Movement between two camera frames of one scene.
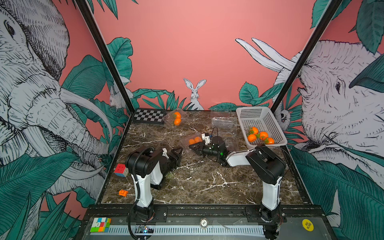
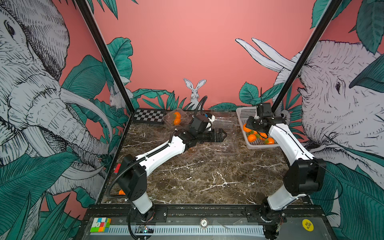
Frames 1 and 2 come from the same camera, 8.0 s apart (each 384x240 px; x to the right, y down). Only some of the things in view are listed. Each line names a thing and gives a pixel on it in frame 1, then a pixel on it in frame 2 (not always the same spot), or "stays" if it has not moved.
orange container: [270, 141] stays
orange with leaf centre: [263, 135] stays
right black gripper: [199, 151] → [249, 123]
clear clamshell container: [176, 119] stays
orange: [252, 138] stays
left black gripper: [175, 161] → [219, 139]
